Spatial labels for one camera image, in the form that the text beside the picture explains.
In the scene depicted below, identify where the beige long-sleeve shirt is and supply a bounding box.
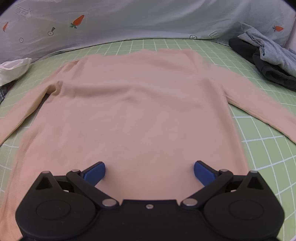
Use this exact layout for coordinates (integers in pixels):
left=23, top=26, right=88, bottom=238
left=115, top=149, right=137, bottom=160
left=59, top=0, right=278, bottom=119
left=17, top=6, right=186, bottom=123
left=1, top=49, right=295, bottom=240

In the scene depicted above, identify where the green grid mat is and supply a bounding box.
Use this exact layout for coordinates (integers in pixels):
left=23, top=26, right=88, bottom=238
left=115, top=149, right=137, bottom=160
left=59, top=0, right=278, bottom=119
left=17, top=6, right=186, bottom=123
left=1, top=39, right=295, bottom=240

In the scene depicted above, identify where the plaid checkered garment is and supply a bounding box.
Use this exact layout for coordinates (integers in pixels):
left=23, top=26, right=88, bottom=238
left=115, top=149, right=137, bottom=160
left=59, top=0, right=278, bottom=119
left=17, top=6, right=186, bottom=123
left=0, top=81, right=15, bottom=103

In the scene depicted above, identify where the black folded garment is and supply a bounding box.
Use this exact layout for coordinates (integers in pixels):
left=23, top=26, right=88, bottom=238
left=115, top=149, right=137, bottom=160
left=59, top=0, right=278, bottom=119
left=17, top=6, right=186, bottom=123
left=229, top=38, right=295, bottom=91

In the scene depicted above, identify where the white crumpled garment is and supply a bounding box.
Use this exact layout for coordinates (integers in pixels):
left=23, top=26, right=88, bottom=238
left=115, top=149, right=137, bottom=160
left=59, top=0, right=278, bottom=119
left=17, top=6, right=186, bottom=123
left=0, top=58, right=32, bottom=87

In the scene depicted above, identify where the grey-blue folded garment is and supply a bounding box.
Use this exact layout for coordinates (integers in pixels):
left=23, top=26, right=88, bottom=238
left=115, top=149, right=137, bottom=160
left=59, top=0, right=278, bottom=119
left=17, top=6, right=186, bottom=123
left=238, top=23, right=295, bottom=77

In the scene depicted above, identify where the grey carrot-print backdrop cloth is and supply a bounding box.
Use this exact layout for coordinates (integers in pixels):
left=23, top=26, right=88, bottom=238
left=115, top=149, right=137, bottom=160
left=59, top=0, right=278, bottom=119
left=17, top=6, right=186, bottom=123
left=1, top=1, right=295, bottom=62

